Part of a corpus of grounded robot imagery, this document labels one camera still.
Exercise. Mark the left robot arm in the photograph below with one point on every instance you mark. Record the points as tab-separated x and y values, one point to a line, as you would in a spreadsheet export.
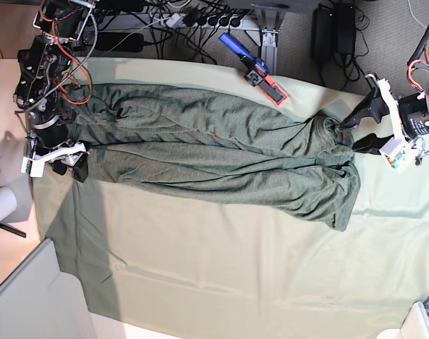
409	116

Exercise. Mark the orange black corner clamp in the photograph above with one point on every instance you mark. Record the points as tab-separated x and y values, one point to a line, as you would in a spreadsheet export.
23	60

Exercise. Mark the left black power adapter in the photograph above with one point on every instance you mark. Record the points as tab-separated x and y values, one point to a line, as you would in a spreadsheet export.
322	35

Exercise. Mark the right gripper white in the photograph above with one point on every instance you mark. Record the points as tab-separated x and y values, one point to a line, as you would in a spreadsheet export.
60	159

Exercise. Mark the black power adapter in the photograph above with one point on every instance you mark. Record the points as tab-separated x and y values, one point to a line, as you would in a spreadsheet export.
322	35
345	28

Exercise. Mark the white cylindrical cup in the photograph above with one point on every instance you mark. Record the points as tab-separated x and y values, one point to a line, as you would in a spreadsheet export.
8	202

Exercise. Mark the black flat power brick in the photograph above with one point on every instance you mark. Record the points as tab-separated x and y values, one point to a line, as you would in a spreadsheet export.
120	42

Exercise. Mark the green T-shirt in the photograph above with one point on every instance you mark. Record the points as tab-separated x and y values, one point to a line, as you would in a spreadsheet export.
201	144

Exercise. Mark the light green table cloth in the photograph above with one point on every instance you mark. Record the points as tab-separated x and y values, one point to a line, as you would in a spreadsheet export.
195	269

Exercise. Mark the blue orange bar clamp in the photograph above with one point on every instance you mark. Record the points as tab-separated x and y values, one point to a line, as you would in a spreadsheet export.
257	74

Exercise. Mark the black stick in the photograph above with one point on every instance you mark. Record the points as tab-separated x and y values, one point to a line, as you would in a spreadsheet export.
13	230

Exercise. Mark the white bin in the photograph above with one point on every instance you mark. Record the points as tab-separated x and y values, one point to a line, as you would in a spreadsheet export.
38	300

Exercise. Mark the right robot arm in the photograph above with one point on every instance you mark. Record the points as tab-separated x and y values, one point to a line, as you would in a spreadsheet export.
44	109

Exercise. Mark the aluminium frame post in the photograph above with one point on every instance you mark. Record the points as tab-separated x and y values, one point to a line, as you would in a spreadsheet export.
269	22

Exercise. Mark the right black power adapter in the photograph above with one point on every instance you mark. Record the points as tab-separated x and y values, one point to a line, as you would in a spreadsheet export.
345	28

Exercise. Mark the white power strip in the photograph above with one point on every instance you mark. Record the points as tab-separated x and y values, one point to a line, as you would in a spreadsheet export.
221	21

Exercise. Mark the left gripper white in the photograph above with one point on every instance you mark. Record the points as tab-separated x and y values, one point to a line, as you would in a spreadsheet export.
396	150

